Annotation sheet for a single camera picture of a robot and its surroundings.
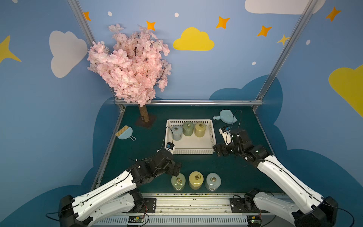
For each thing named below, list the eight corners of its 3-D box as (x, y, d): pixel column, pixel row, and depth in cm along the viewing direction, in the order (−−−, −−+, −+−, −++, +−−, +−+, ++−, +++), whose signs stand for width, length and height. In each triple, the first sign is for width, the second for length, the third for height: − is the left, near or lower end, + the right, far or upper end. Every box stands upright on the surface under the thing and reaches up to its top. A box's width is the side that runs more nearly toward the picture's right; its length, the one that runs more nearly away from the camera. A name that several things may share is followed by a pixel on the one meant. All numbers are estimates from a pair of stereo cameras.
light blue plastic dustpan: (213, 123, 115) (214, 120, 112) (211, 112, 123) (212, 109, 120) (236, 123, 115) (237, 120, 112) (232, 112, 123) (233, 109, 120)
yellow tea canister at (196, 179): (189, 189, 82) (189, 185, 74) (188, 176, 86) (189, 170, 79) (202, 189, 82) (204, 185, 74) (201, 176, 87) (202, 170, 79)
